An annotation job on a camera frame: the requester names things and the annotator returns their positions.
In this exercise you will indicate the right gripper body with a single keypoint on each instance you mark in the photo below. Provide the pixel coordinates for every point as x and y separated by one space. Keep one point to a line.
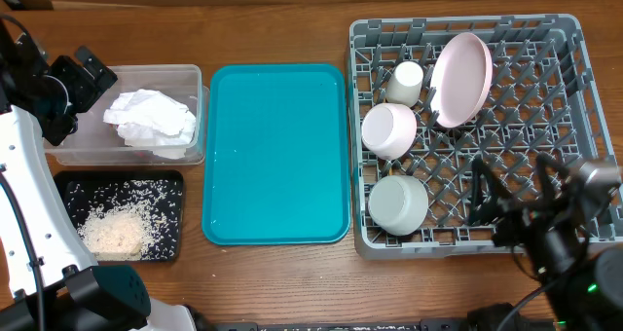
520 224

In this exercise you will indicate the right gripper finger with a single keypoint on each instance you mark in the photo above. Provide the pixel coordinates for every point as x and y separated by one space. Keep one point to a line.
546 169
489 196

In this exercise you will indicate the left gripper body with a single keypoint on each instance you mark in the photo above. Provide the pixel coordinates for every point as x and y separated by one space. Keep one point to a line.
70 91

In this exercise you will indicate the white napkin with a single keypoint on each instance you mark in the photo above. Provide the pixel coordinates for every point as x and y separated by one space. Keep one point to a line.
146 118

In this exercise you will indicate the pink plate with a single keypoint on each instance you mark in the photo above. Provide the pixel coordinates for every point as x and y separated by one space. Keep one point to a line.
461 79

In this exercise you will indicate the grey bowl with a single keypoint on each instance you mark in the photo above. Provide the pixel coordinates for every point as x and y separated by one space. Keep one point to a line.
398 204

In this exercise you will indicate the pink bowl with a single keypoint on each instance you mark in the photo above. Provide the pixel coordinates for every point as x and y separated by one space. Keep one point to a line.
389 130

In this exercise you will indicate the cream cup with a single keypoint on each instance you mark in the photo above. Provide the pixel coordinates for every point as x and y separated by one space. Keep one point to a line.
404 85

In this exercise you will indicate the rice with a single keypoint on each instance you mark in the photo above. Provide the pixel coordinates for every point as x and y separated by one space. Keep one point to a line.
117 229

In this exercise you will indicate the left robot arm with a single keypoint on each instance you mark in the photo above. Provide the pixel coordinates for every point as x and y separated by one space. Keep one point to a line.
55 281

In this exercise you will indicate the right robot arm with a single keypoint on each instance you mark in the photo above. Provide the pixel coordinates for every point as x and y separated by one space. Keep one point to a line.
577 291

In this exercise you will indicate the grey dishwasher rack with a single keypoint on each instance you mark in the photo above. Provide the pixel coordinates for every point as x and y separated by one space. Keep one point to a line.
543 99

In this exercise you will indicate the clear plastic bin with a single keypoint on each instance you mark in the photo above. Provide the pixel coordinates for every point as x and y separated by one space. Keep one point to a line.
96 143

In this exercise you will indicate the black plastic tray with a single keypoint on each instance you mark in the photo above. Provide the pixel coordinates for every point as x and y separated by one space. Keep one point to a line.
63 180

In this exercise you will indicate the teal serving tray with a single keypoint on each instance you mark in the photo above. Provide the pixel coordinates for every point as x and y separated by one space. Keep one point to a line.
276 163

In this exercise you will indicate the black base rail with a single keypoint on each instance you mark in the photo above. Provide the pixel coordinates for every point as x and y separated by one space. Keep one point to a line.
430 324

